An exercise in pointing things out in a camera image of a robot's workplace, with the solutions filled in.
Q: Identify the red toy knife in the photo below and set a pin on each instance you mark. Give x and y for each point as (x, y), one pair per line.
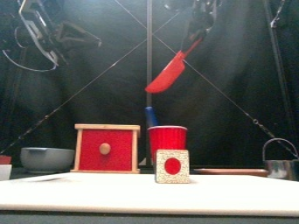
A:
(169, 73)

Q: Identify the toy sushi roll red centre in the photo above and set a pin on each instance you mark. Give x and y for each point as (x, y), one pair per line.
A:
(172, 166)

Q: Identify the red plastic cup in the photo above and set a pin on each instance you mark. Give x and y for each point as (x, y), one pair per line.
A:
(166, 140)

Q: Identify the wooden box red front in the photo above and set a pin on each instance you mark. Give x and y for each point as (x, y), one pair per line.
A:
(116, 157)

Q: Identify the grey bowl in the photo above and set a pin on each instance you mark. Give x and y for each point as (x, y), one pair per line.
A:
(46, 160)

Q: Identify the brown flat plate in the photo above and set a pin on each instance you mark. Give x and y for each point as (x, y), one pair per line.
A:
(229, 172)

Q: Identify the white cutting board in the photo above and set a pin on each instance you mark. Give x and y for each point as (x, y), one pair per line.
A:
(154, 195)

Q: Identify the grey vertical frame pole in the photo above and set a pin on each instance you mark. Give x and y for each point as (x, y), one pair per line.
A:
(148, 58)

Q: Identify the dark slanted frame post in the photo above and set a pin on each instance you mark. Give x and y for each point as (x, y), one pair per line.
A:
(280, 73)

